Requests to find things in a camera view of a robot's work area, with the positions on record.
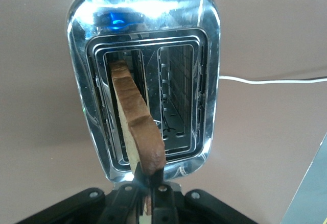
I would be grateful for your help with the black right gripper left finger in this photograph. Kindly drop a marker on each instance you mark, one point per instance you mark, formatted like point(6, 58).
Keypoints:
point(122, 203)

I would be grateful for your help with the slice of bread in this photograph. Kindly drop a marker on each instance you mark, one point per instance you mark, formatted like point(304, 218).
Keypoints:
point(135, 111)

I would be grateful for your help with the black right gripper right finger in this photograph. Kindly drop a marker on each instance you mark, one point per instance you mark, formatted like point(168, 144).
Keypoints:
point(163, 206)

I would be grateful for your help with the silver and beige toaster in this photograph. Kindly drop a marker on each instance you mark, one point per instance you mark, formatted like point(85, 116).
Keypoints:
point(84, 81)

